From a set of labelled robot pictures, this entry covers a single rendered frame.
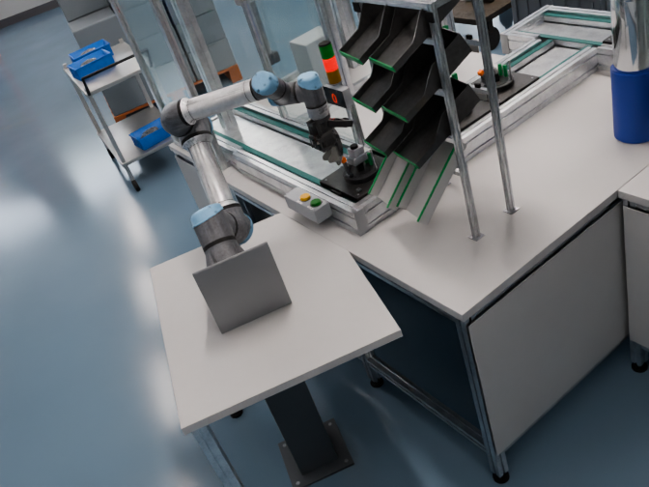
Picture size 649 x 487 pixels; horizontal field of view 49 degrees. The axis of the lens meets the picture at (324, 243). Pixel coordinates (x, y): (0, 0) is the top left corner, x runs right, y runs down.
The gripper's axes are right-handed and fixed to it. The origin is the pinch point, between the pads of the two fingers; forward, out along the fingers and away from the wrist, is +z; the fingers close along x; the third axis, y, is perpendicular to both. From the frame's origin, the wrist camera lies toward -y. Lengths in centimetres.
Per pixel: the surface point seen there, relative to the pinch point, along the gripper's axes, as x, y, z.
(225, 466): 43, 94, 44
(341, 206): 8.8, 9.7, 11.0
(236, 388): 43, 80, 21
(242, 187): -58, 17, 21
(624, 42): 61, -81, -17
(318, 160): -34.3, -9.5, 15.4
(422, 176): 37.0, -7.4, -0.8
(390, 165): 21.7, -6.5, -0.9
